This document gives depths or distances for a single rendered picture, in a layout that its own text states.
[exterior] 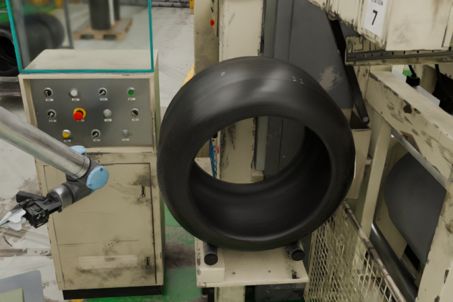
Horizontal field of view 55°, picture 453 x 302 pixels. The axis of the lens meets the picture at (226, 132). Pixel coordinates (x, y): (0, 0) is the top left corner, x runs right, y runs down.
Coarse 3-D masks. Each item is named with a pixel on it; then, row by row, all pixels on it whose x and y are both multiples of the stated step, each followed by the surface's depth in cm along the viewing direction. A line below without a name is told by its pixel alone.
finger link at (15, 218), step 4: (8, 212) 156; (16, 212) 157; (20, 212) 158; (24, 212) 158; (4, 216) 155; (8, 216) 155; (12, 216) 156; (16, 216) 156; (20, 216) 157; (4, 220) 155; (12, 220) 155; (16, 220) 155; (20, 220) 155; (0, 224) 154
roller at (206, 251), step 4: (204, 244) 142; (208, 244) 141; (204, 248) 141; (208, 248) 139; (212, 248) 140; (216, 248) 142; (204, 252) 139; (208, 252) 138; (212, 252) 138; (216, 252) 139; (204, 256) 138; (208, 256) 137; (212, 256) 137; (216, 256) 138; (204, 260) 138; (208, 260) 138; (212, 260) 138; (216, 260) 138; (208, 264) 138; (212, 264) 138
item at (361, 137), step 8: (344, 112) 174; (352, 112) 174; (352, 120) 174; (352, 128) 174; (360, 128) 166; (368, 128) 159; (360, 136) 158; (368, 136) 158; (360, 144) 160; (368, 144) 160; (360, 152) 161; (360, 160) 163; (360, 168) 164; (360, 176) 166; (352, 184) 167; (360, 184) 167; (352, 192) 169
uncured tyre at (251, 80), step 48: (192, 96) 121; (240, 96) 115; (288, 96) 116; (192, 144) 118; (336, 144) 123; (192, 192) 155; (240, 192) 161; (288, 192) 160; (336, 192) 130; (240, 240) 134; (288, 240) 136
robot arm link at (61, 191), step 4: (56, 188) 168; (60, 188) 168; (64, 188) 169; (56, 192) 167; (60, 192) 167; (64, 192) 168; (68, 192) 169; (60, 196) 166; (64, 196) 167; (68, 196) 169; (60, 200) 167; (64, 200) 167; (68, 200) 169; (64, 204) 168; (68, 204) 170
